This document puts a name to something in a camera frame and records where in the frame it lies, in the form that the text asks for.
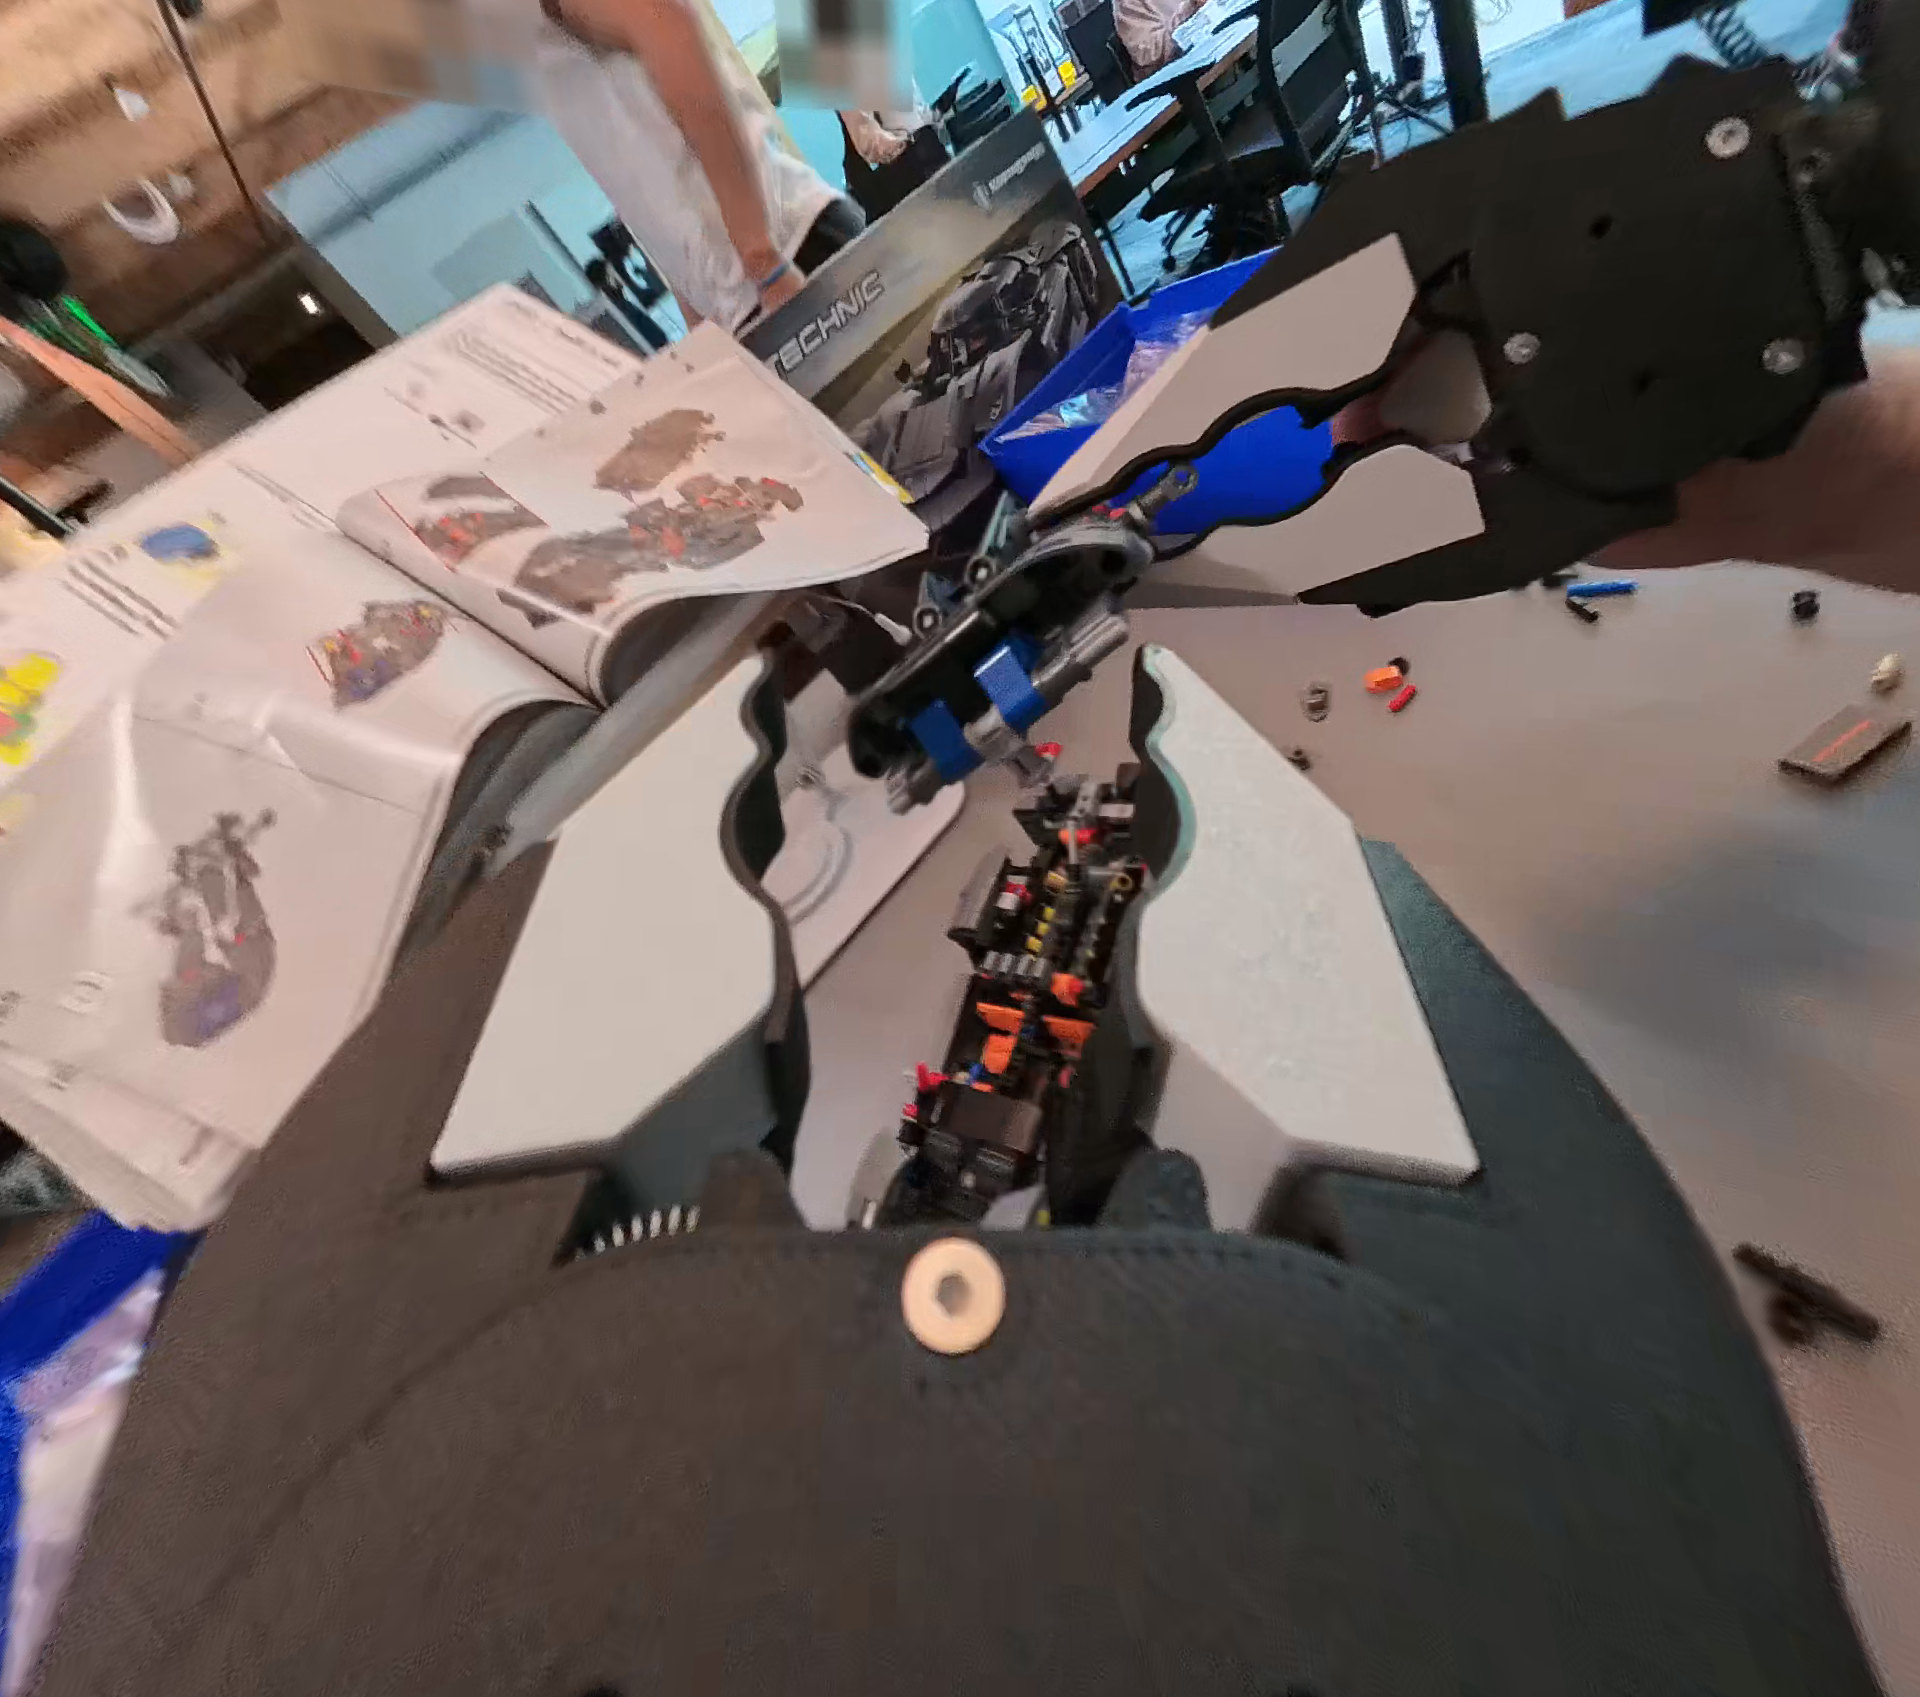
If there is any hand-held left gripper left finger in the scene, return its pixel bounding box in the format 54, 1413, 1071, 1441
426, 654, 807, 1181

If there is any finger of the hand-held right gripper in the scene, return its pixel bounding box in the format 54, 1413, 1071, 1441
1122, 444, 1490, 612
1031, 230, 1421, 525

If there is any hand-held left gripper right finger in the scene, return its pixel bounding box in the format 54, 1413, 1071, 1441
1127, 645, 1482, 1188

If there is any grey orange lego car model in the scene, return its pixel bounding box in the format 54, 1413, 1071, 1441
854, 766, 1154, 1227

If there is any black lego subassembly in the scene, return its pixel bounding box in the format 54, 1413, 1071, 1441
846, 459, 1201, 816

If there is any dark lego set box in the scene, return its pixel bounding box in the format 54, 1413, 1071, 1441
750, 114, 1129, 503

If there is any lego instruction booklet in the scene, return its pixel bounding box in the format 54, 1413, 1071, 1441
0, 308, 931, 1235

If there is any silver lego panel piece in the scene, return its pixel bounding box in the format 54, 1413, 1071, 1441
1775, 704, 1914, 786

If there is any blue bin with tag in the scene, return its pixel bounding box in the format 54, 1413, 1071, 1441
982, 249, 1339, 538

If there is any white book stand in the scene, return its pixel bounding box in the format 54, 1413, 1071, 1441
433, 586, 971, 986

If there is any black office chair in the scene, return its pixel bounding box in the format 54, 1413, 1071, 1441
1131, 0, 1433, 267

